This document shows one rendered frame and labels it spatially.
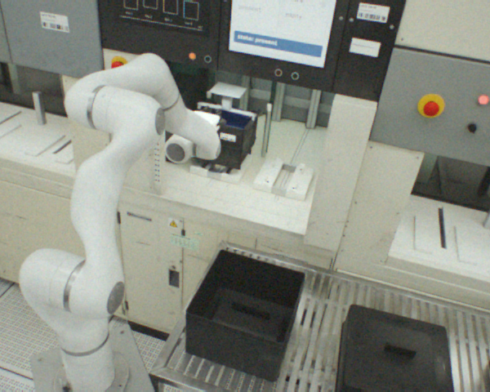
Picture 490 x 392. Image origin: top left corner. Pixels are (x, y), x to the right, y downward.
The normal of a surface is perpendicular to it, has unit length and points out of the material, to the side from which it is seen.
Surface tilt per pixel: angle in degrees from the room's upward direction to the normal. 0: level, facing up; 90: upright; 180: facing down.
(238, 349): 90
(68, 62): 90
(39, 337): 0
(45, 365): 0
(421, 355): 0
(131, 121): 55
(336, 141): 90
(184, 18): 90
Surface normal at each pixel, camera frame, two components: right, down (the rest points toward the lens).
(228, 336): -0.31, 0.52
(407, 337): 0.09, -0.82
